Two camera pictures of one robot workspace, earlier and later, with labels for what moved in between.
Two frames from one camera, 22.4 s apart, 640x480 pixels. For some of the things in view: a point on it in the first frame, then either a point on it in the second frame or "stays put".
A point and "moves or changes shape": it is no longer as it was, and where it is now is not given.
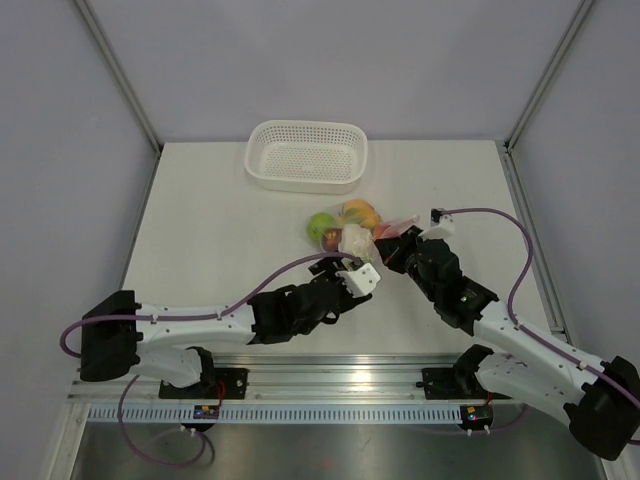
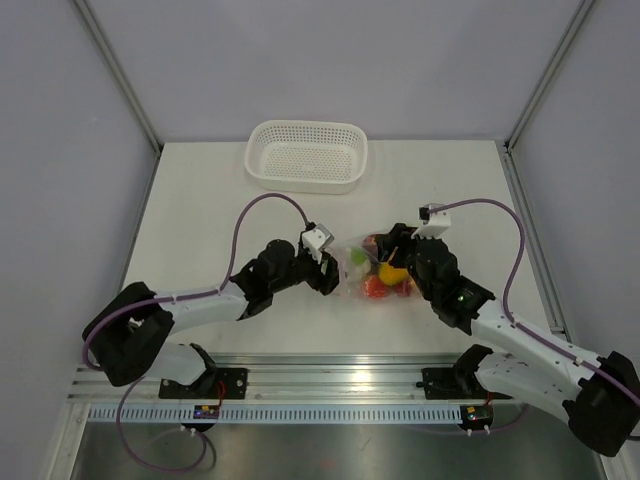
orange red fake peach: x=380 y=230 -> x=375 y=288
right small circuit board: x=476 y=416 stays put
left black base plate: x=232 y=381 stays put
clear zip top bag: x=353 y=228 moves or changes shape
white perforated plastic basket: x=306 y=157 stays put
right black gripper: x=393 y=249 stays put
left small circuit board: x=209 y=412 stays put
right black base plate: x=442 y=384 stays put
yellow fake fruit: x=356 y=204 -> x=390 y=275
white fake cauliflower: x=356 y=240 moves or changes shape
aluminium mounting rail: x=292 y=376 stays put
